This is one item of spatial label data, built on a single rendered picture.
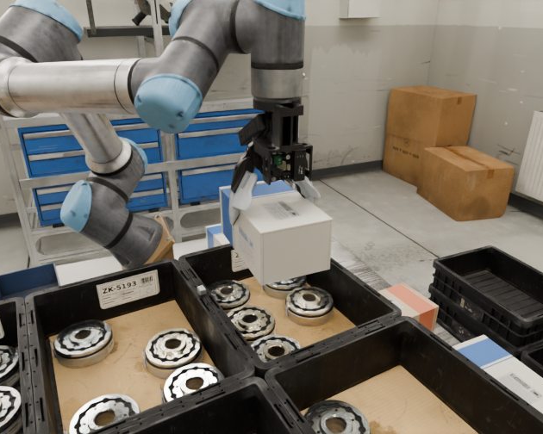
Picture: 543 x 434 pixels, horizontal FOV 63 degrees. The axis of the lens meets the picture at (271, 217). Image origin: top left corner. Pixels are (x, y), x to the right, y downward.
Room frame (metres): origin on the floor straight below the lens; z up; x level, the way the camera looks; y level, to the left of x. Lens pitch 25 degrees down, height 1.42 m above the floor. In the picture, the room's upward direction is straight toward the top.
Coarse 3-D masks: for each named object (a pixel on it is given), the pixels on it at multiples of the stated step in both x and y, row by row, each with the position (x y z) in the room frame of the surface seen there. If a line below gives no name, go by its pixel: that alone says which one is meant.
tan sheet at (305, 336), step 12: (252, 288) 0.88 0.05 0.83; (252, 300) 0.83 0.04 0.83; (264, 300) 0.83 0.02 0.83; (276, 300) 0.83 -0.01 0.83; (276, 312) 0.79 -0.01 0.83; (336, 312) 0.79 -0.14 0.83; (276, 324) 0.75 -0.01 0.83; (288, 324) 0.75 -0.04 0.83; (324, 324) 0.75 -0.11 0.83; (336, 324) 0.75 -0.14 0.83; (348, 324) 0.75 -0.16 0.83; (288, 336) 0.71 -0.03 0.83; (300, 336) 0.71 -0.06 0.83; (312, 336) 0.71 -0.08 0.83; (324, 336) 0.71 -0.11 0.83
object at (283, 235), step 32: (224, 192) 0.72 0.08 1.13; (256, 192) 0.72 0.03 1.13; (288, 192) 0.72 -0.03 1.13; (224, 224) 0.73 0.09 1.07; (256, 224) 0.60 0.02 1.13; (288, 224) 0.60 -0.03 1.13; (320, 224) 0.61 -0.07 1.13; (256, 256) 0.58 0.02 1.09; (288, 256) 0.59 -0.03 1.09; (320, 256) 0.61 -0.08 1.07
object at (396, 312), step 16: (192, 256) 0.86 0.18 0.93; (192, 272) 0.79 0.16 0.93; (368, 288) 0.73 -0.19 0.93; (384, 304) 0.68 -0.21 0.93; (224, 320) 0.63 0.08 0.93; (384, 320) 0.63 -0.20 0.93; (240, 336) 0.59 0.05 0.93; (336, 336) 0.59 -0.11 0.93; (304, 352) 0.55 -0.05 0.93; (256, 368) 0.52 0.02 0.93
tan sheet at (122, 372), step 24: (144, 312) 0.79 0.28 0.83; (168, 312) 0.79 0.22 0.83; (120, 336) 0.71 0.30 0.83; (144, 336) 0.71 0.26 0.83; (120, 360) 0.64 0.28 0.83; (72, 384) 0.58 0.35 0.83; (96, 384) 0.58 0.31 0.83; (120, 384) 0.58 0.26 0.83; (144, 384) 0.58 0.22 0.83; (72, 408) 0.53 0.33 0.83; (144, 408) 0.53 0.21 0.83
